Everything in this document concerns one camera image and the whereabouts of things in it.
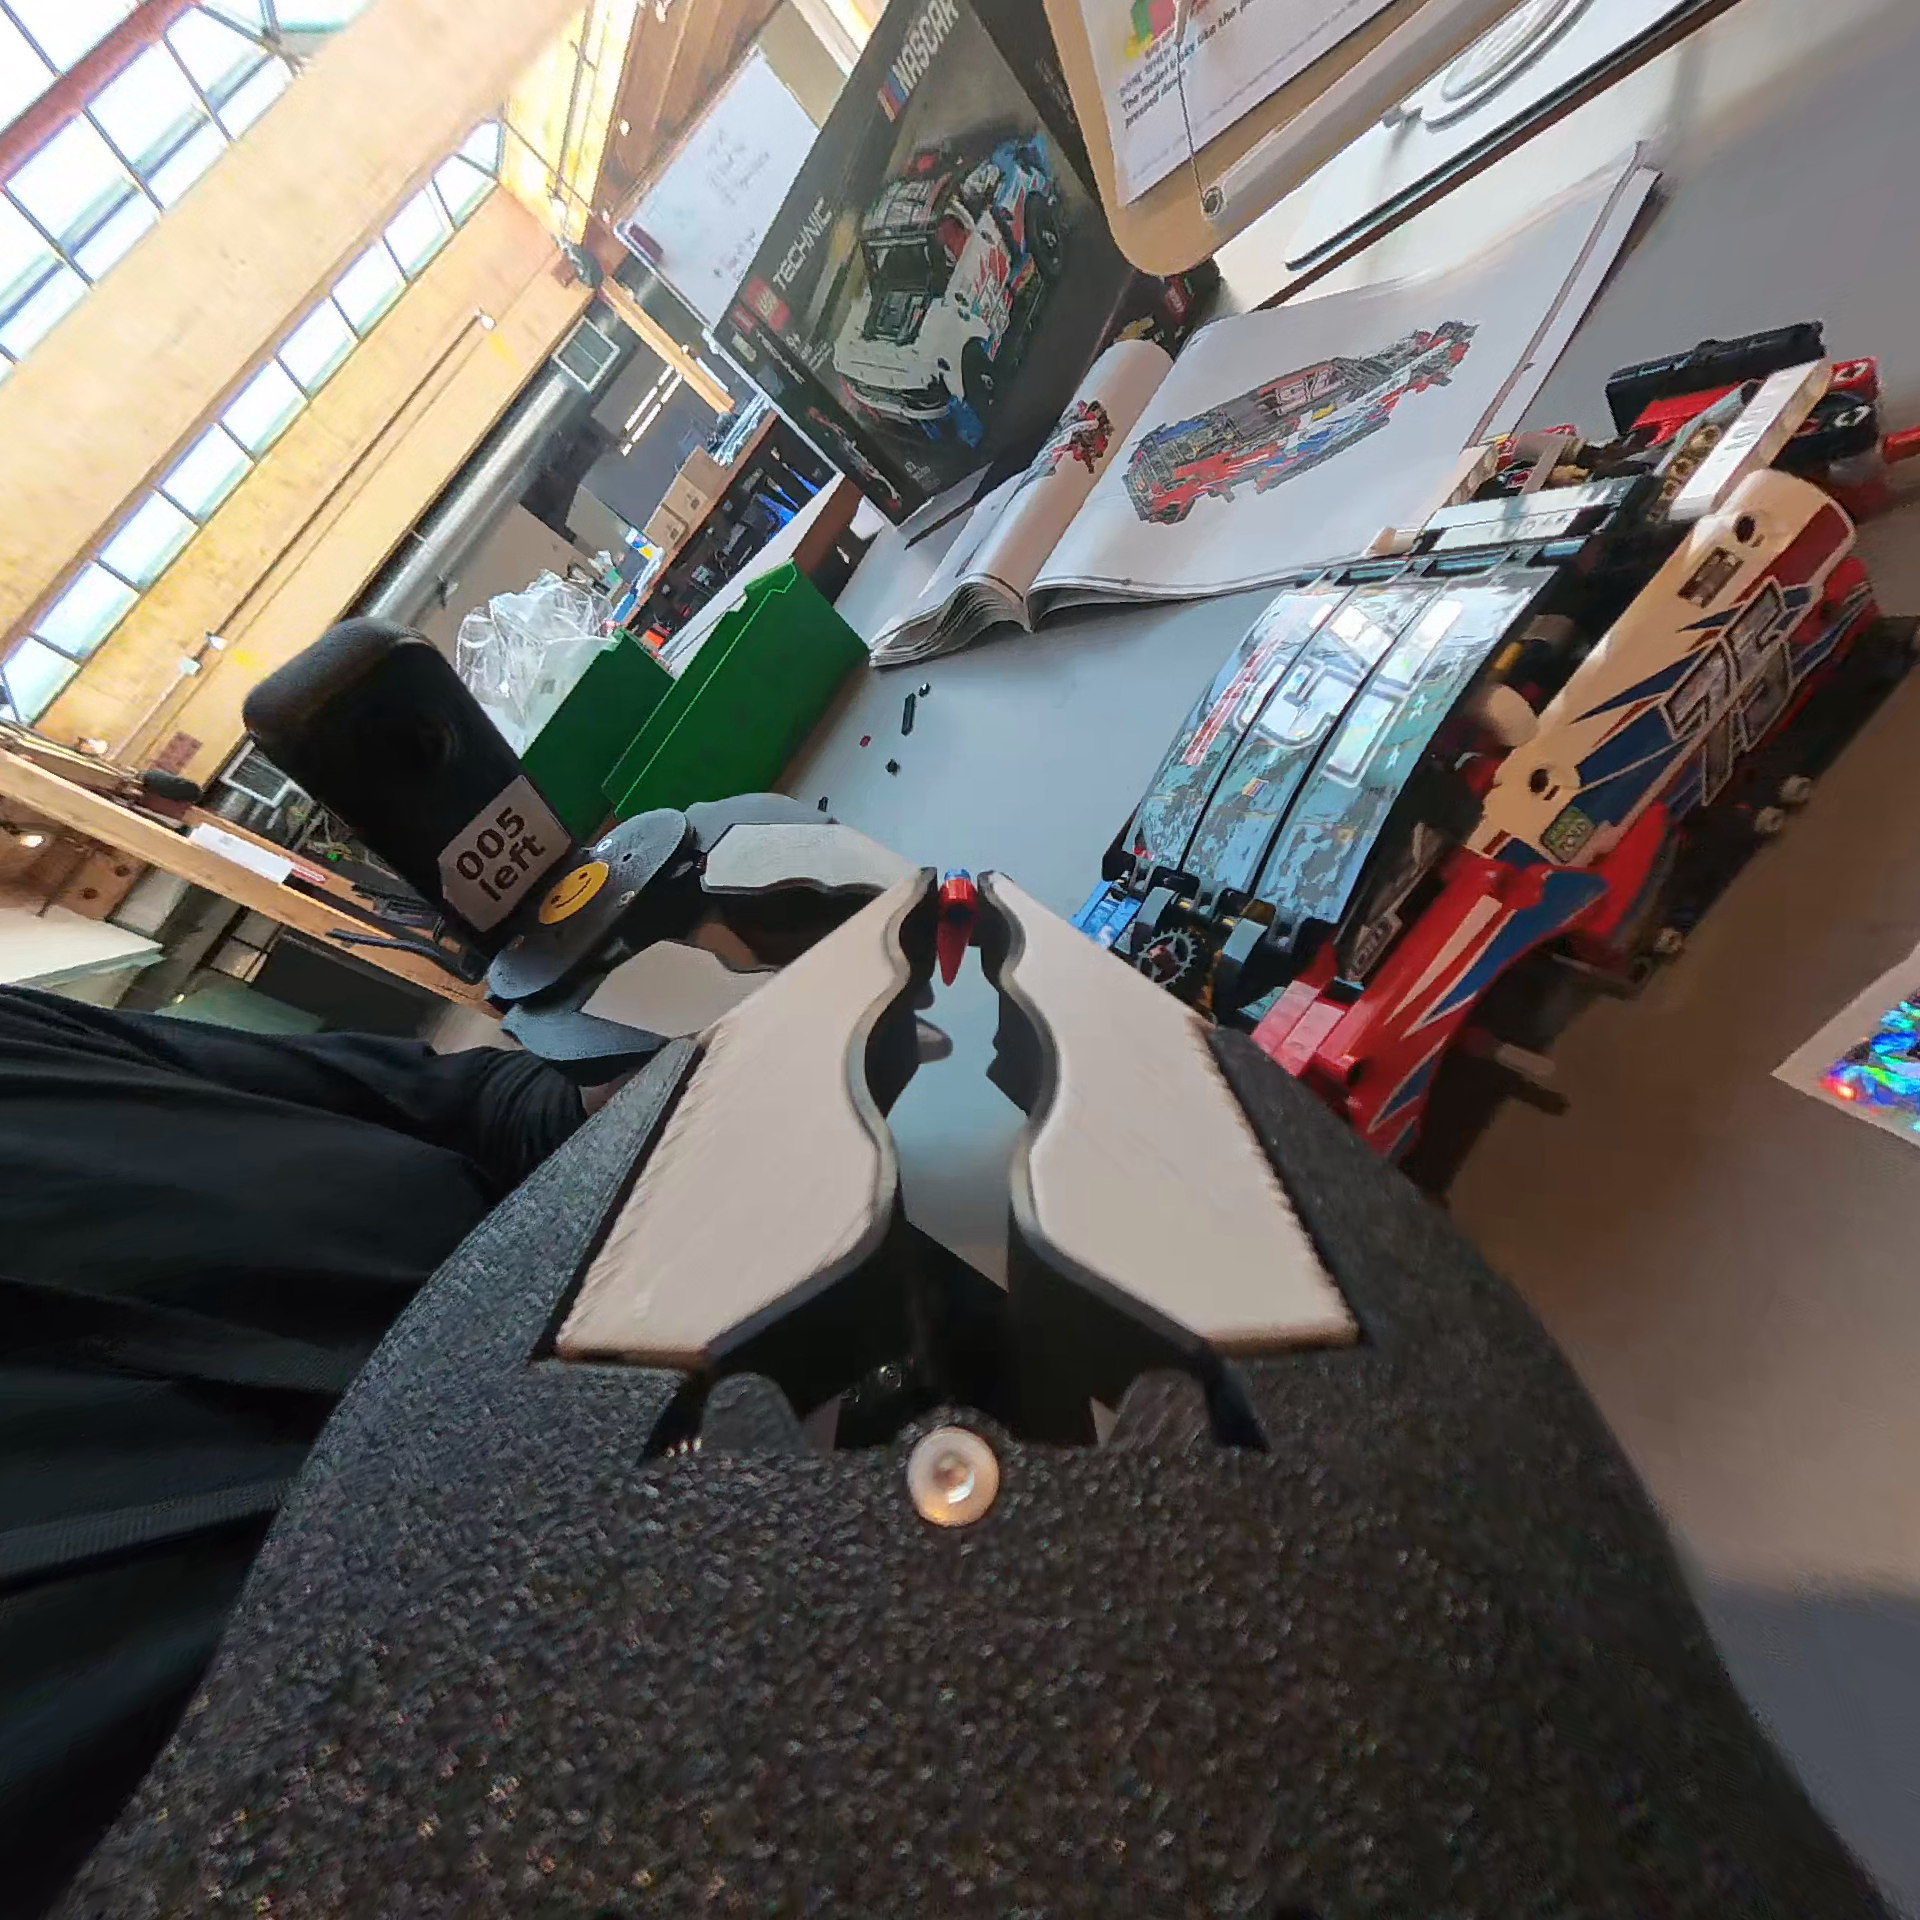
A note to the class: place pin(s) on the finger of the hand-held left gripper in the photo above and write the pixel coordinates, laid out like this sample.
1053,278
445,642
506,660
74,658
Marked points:
795,863
684,995

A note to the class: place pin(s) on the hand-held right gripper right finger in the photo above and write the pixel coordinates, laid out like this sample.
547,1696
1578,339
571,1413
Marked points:
1170,1198

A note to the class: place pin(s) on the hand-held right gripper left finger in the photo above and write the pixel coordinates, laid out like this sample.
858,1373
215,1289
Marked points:
735,1198

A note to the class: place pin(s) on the red pointed toy piece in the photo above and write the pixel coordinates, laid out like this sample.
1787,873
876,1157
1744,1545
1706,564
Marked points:
954,923

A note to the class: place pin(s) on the red white blue toy car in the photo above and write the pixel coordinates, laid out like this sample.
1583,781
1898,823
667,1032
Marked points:
1576,781

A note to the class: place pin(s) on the instruction booklet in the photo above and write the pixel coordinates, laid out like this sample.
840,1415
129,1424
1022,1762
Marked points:
1320,419

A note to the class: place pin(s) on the holographic sticker sheet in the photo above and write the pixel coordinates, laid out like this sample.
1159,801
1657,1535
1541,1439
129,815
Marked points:
1869,1048

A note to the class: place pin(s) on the person's left forearm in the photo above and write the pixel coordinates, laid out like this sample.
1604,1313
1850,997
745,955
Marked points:
225,1141

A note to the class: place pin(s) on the clear plastic bag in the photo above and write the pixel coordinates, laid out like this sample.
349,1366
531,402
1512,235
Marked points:
522,646

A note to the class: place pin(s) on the large green plastic bin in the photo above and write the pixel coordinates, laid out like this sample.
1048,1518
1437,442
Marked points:
597,735

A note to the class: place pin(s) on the whiteboard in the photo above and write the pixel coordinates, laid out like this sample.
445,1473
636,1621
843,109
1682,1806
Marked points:
718,181

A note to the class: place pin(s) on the black toy car set box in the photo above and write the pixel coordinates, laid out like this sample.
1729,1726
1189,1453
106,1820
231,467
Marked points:
930,225

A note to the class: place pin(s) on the silver air duct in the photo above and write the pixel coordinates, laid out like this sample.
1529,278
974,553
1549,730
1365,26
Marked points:
465,493

